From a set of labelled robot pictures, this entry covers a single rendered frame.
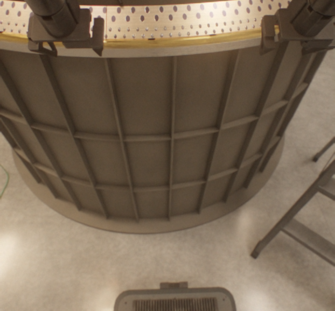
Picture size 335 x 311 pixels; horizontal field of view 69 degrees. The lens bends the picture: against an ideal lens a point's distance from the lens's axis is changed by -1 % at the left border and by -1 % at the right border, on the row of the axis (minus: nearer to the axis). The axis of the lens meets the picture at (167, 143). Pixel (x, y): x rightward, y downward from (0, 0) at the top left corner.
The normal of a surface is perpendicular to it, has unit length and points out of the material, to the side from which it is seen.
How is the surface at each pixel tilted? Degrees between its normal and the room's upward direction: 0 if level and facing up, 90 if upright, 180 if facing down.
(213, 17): 43
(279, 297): 0
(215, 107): 90
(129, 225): 0
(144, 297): 0
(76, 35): 30
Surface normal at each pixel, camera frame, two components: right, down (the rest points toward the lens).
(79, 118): -0.14, 0.75
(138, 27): 0.05, 0.04
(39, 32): 0.02, -0.19
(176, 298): 0.01, -0.65
